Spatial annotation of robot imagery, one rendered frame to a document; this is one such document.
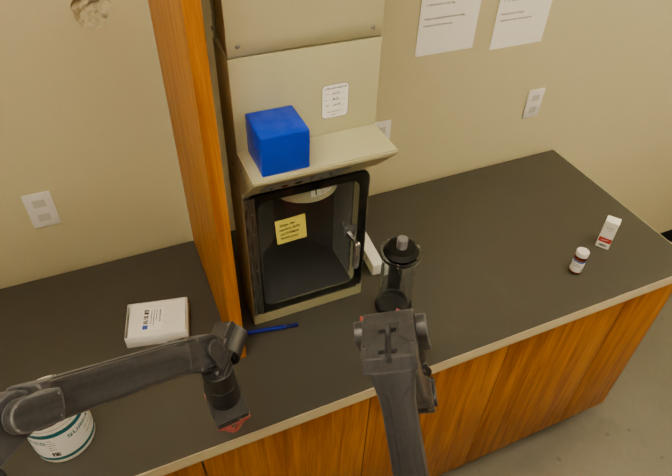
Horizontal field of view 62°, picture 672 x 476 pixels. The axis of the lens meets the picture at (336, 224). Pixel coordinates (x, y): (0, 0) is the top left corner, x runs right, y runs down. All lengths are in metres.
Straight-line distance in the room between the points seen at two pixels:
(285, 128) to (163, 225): 0.83
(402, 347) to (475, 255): 1.07
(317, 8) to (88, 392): 0.75
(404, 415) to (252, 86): 0.67
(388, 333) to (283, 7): 0.61
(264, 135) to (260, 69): 0.13
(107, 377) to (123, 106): 0.88
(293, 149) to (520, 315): 0.89
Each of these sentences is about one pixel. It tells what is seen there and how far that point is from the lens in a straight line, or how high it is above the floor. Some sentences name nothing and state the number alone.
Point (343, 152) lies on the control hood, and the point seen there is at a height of 1.51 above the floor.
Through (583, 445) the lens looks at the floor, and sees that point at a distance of 2.67.
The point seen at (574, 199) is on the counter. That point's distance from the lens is 2.17.
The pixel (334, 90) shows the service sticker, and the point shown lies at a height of 1.61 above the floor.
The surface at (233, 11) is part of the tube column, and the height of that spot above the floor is 1.80.
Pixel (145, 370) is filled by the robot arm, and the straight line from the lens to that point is 0.92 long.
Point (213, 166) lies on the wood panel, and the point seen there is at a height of 1.55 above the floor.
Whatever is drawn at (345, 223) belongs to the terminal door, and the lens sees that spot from 1.41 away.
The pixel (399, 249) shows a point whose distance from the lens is 1.44.
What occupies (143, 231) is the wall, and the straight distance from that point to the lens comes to 1.83.
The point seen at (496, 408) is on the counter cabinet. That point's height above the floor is 0.46.
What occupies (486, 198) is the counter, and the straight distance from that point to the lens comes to 2.06.
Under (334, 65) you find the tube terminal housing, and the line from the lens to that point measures 1.17.
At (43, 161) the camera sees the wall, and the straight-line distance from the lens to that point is 1.66.
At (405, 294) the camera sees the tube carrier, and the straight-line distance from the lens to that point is 1.53.
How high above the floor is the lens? 2.17
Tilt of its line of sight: 41 degrees down
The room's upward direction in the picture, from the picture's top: 2 degrees clockwise
